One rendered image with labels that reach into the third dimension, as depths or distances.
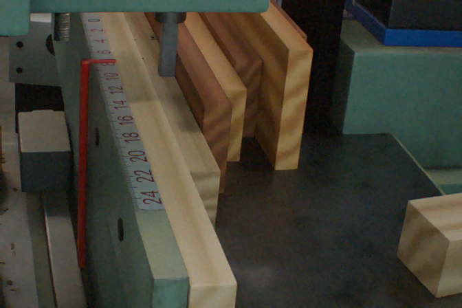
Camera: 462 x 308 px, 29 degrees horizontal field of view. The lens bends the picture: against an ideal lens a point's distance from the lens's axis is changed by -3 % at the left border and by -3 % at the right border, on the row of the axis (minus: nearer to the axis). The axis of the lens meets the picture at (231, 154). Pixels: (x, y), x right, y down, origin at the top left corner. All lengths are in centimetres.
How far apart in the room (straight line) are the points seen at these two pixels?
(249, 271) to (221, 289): 10
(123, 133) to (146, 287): 12
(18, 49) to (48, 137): 51
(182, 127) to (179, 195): 10
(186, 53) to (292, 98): 8
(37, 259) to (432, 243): 30
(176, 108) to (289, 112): 7
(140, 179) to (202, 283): 8
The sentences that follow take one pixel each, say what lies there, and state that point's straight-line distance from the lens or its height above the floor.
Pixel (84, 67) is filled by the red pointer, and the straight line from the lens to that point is 54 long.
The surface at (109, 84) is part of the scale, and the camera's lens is 52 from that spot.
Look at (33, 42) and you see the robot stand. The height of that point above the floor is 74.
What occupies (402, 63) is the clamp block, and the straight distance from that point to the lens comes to 62.
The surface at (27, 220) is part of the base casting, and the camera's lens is 69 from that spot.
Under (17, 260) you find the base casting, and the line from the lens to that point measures 65.
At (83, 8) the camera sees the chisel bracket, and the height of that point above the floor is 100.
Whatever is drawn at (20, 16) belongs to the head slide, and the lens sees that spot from 46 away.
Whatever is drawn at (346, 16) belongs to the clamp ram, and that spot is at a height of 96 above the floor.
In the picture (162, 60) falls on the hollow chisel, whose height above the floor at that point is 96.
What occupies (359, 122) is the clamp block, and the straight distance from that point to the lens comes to 62.
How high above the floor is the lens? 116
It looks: 27 degrees down
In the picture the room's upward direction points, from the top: 6 degrees clockwise
